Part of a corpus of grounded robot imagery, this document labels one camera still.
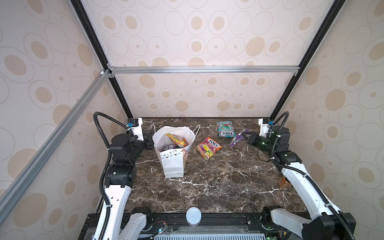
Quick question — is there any purple candy packet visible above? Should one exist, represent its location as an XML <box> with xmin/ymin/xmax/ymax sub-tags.
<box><xmin>230</xmin><ymin>129</ymin><xmax>250</xmax><ymax>147</ymax></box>

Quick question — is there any teal Fox's candy packet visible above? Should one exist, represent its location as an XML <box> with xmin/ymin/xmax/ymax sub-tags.
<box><xmin>217</xmin><ymin>121</ymin><xmax>236</xmax><ymax>138</ymax></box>

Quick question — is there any white paper bag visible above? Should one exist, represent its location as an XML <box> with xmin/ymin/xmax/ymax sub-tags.
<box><xmin>153</xmin><ymin>125</ymin><xmax>201</xmax><ymax>179</ymax></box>

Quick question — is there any orange red Fox's packet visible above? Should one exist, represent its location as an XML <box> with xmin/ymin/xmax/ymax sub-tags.
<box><xmin>196</xmin><ymin>137</ymin><xmax>222</xmax><ymax>160</ymax></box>

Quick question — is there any red yellow Fox's packet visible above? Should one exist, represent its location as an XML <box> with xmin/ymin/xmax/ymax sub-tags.
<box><xmin>166</xmin><ymin>133</ymin><xmax>188</xmax><ymax>148</ymax></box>

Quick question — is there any pink Fox's berries packet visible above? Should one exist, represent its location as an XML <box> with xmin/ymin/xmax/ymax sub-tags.
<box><xmin>163</xmin><ymin>145</ymin><xmax>179</xmax><ymax>151</ymax></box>

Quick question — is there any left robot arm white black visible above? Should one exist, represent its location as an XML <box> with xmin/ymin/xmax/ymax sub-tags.
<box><xmin>93</xmin><ymin>112</ymin><xmax>155</xmax><ymax>240</ymax></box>

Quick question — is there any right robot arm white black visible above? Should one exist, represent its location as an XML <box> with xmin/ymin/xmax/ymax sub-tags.
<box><xmin>242</xmin><ymin>112</ymin><xmax>356</xmax><ymax>240</ymax></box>

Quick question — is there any brown round object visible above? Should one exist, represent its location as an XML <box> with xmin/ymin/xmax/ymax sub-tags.
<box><xmin>279</xmin><ymin>177</ymin><xmax>292</xmax><ymax>189</ymax></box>

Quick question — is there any white round cap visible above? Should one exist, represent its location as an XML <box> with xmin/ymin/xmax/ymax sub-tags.
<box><xmin>186</xmin><ymin>207</ymin><xmax>202</xmax><ymax>227</ymax></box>

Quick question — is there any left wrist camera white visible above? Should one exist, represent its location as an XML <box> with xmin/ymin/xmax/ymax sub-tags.
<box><xmin>127</xmin><ymin>118</ymin><xmax>144</xmax><ymax>141</ymax></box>

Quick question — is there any horizontal aluminium rail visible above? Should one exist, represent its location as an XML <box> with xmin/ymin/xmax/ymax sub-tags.
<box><xmin>111</xmin><ymin>65</ymin><xmax>300</xmax><ymax>74</ymax></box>

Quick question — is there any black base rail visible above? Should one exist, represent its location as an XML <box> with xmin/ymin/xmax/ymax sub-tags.
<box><xmin>78</xmin><ymin>212</ymin><xmax>337</xmax><ymax>240</ymax></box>

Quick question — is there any left diagonal aluminium rail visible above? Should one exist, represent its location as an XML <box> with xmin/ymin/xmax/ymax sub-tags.
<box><xmin>1</xmin><ymin>69</ymin><xmax>111</xmax><ymax>224</ymax></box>

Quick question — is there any left black frame post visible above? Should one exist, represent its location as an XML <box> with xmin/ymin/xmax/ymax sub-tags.
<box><xmin>70</xmin><ymin>0</ymin><xmax>133</xmax><ymax>119</ymax></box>

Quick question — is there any black frame post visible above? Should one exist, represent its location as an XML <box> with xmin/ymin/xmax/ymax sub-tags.
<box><xmin>270</xmin><ymin>0</ymin><xmax>347</xmax><ymax>120</ymax></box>
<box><xmin>70</xmin><ymin>0</ymin><xmax>133</xmax><ymax>119</ymax></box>

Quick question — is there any right black frame post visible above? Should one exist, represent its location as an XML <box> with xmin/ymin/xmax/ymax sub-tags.
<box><xmin>270</xmin><ymin>0</ymin><xmax>347</xmax><ymax>120</ymax></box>

